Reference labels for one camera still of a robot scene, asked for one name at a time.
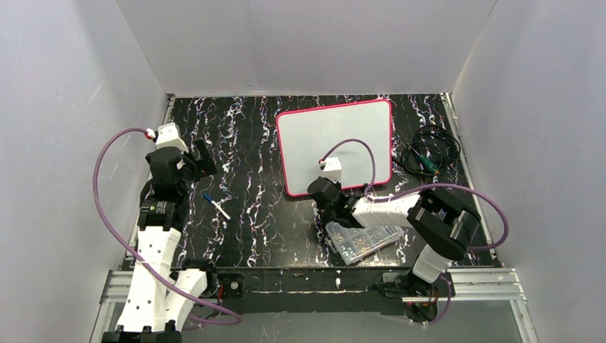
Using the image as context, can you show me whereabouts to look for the blue capped whiteboard marker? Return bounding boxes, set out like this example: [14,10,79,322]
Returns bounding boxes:
[203,193,232,222]

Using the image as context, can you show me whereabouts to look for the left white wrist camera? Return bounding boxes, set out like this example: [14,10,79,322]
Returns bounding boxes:
[144,122,189,152]

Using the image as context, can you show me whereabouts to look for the clear plastic parts organizer box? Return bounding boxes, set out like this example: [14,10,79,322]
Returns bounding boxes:
[325,222,404,265]

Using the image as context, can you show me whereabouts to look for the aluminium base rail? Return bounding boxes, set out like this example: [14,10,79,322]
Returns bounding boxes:
[89,267,541,343]

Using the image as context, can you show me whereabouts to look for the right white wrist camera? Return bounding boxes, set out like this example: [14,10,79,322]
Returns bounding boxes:
[319,157,342,183]

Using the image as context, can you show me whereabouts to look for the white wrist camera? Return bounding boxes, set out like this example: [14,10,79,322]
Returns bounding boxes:
[319,157,342,183]
[144,122,189,152]

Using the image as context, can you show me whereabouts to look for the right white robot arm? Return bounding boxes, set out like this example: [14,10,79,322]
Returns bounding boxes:
[307,177,481,294]

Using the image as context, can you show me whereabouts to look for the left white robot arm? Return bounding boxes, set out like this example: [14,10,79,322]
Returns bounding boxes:
[101,139,217,342]

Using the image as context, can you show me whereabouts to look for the coiled black cable green plug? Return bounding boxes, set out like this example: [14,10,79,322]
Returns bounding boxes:
[392,124,462,177]

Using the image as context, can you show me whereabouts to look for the pink framed whiteboard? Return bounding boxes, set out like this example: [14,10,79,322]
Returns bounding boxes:
[276,99,393,197]

